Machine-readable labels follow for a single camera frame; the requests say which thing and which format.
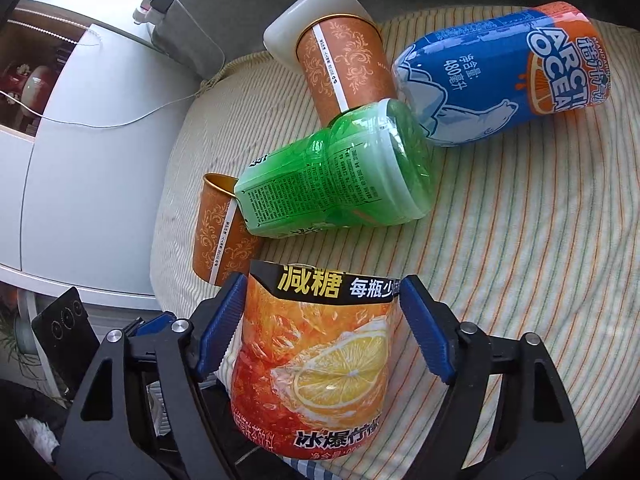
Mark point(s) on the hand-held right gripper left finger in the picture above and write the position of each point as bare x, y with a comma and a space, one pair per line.
216, 330

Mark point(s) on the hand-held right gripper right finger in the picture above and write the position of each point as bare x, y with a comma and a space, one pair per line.
427, 332

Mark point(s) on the orange lemon print bottle cup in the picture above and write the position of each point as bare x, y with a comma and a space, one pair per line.
320, 360

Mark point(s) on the small brown patterned paper cup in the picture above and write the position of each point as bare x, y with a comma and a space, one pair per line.
215, 240

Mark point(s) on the green plastic bottle cup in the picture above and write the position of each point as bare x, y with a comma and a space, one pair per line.
325, 180

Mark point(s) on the blue orange label bottle cup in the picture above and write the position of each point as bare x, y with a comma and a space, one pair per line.
475, 75

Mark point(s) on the large brown patterned paper cup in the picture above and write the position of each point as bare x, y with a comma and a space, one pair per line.
350, 60

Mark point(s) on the striped cushion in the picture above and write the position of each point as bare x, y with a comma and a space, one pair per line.
525, 220

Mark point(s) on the black flat device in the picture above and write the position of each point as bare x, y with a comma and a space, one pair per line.
61, 332

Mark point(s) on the white cabinet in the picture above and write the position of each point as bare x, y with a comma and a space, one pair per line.
100, 185

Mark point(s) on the white cloth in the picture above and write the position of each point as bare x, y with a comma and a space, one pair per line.
42, 435

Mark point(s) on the grey cushion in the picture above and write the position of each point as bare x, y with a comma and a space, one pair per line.
200, 35

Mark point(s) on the red white figurine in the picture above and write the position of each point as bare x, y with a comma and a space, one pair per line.
30, 87

